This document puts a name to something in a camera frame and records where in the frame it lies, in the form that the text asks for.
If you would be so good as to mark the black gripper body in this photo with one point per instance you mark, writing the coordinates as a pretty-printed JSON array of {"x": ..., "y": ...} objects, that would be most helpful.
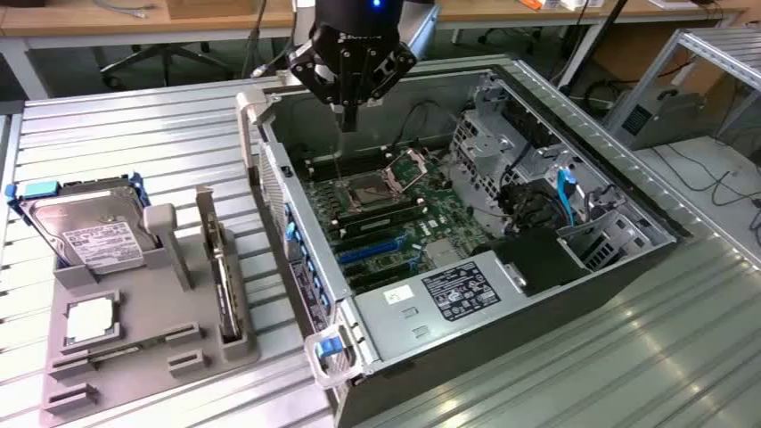
[{"x": 356, "y": 44}]

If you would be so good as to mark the graphics card with black fan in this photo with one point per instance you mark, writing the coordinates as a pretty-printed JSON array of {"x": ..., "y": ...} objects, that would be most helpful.
[{"x": 220, "y": 267}]

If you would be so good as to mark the black office chair base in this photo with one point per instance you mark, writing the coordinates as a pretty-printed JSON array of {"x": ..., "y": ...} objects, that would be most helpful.
[
  {"x": 167, "y": 58},
  {"x": 494, "y": 35}
]

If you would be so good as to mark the wooden desk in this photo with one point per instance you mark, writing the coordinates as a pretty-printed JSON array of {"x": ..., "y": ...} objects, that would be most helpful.
[
  {"x": 119, "y": 22},
  {"x": 506, "y": 15}
]

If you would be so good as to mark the cardboard box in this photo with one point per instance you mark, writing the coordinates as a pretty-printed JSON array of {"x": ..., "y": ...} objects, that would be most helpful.
[{"x": 208, "y": 8}]

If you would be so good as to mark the black RAM slot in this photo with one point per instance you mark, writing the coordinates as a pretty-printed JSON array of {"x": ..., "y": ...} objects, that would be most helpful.
[
  {"x": 350, "y": 166},
  {"x": 380, "y": 215},
  {"x": 348, "y": 161},
  {"x": 347, "y": 157},
  {"x": 380, "y": 210},
  {"x": 351, "y": 171},
  {"x": 380, "y": 219}
]

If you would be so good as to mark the silver drive cage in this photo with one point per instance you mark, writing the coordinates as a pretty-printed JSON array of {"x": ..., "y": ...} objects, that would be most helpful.
[{"x": 494, "y": 142}]

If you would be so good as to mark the thin metal locking lever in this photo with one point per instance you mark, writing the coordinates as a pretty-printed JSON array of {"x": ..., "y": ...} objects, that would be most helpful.
[{"x": 339, "y": 169}]

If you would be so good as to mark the metal socket cover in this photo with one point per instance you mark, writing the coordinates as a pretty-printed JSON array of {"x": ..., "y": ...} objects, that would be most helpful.
[{"x": 407, "y": 171}]

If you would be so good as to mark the CPU socket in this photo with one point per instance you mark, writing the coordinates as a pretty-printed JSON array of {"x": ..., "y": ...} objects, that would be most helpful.
[{"x": 368, "y": 194}]

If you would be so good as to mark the green motherboard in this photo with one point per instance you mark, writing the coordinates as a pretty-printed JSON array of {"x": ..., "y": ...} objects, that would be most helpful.
[{"x": 440, "y": 209}]

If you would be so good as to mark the green RAM stick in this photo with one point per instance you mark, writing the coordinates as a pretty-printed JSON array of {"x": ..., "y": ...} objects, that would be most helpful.
[{"x": 383, "y": 224}]

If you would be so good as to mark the long black expansion slot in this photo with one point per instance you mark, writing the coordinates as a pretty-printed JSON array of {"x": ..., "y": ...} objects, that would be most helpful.
[
  {"x": 375, "y": 237},
  {"x": 380, "y": 269},
  {"x": 387, "y": 280}
]

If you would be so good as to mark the blue expansion slot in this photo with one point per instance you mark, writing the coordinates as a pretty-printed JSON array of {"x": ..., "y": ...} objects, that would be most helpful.
[{"x": 368, "y": 250}]

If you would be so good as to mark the silver chipset heat sink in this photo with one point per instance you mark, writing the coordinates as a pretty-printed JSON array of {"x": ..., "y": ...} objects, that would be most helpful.
[{"x": 446, "y": 253}]

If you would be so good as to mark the grey equipment box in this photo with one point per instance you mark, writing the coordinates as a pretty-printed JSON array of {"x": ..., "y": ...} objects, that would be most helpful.
[{"x": 666, "y": 125}]

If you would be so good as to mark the silver hard disk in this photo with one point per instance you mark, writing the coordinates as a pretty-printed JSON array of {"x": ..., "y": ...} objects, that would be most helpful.
[{"x": 90, "y": 236}]

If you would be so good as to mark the blue disk caddy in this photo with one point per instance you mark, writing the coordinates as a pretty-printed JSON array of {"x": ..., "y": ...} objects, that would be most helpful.
[{"x": 37, "y": 189}]

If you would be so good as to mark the metal disk bay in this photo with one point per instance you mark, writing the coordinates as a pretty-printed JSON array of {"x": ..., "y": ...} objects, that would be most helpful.
[{"x": 607, "y": 245}]

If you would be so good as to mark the grey power supply unit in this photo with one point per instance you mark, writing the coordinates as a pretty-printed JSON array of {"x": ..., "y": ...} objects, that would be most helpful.
[{"x": 452, "y": 312}]

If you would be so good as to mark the grey parts rack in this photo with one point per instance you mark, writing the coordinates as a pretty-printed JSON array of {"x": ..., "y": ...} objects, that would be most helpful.
[{"x": 148, "y": 312}]

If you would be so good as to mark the blue case latch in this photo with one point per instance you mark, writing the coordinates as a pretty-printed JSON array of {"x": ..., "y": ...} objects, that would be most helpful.
[{"x": 330, "y": 348}]

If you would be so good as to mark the open grey PC case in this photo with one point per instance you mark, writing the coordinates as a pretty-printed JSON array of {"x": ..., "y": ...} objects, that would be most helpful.
[{"x": 535, "y": 330}]

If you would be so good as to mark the silver CPU chip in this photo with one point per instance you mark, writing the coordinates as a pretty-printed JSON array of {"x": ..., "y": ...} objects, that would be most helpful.
[{"x": 90, "y": 318}]

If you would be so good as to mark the black intrusion switch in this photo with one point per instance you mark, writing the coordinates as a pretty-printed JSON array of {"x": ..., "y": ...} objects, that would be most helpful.
[{"x": 287, "y": 170}]

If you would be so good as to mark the blue bracket clip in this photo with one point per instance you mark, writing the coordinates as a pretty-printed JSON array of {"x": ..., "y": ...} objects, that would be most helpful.
[
  {"x": 304, "y": 253},
  {"x": 318, "y": 283},
  {"x": 324, "y": 302},
  {"x": 290, "y": 232},
  {"x": 311, "y": 268}
]

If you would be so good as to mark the aluminium frame cart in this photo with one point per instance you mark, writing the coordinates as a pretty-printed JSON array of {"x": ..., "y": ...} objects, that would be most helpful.
[{"x": 723, "y": 44}]

